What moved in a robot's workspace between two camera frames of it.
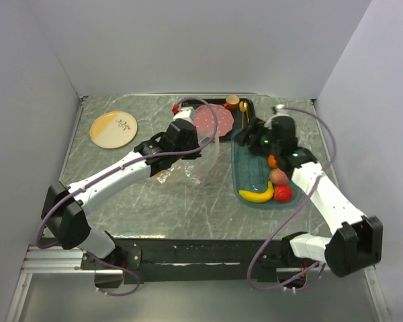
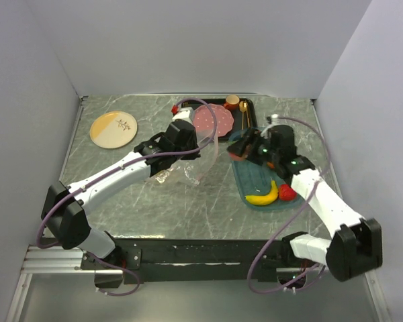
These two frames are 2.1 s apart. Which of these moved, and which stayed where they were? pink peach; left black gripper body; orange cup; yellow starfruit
Moved: pink peach
Stayed: orange cup; left black gripper body; yellow starfruit
